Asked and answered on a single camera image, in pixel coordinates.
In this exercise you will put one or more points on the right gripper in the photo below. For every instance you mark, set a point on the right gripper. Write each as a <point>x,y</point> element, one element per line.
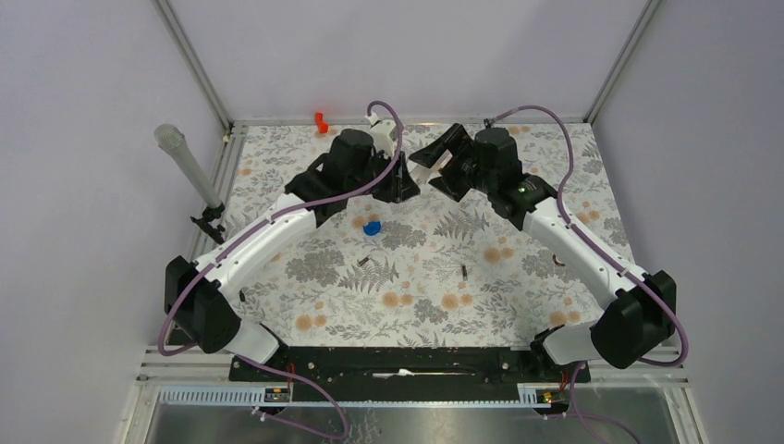
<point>460,144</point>

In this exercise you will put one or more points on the microphone on black tripod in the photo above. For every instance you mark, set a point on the microphone on black tripod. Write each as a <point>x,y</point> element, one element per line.
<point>173,142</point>

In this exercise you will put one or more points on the white remote control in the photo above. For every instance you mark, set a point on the white remote control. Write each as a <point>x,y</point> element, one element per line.
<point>422,174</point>

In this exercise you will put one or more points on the floral patterned table mat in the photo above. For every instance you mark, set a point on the floral patterned table mat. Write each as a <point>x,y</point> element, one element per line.
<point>410,292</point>

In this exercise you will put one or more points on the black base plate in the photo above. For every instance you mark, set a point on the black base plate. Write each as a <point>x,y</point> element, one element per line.
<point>390,374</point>

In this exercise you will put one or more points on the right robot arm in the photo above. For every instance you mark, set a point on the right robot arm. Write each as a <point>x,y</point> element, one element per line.
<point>637,305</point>

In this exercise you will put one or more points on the blue plastic piece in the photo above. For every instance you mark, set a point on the blue plastic piece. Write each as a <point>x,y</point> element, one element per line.
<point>372,228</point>

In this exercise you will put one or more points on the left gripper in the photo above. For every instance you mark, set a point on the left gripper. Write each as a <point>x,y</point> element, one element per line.
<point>399,186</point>

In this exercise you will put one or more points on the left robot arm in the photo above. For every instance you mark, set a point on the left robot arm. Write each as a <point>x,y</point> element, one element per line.
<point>199,294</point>

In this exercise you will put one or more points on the red plastic piece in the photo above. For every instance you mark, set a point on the red plastic piece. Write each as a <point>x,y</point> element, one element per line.
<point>321,125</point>

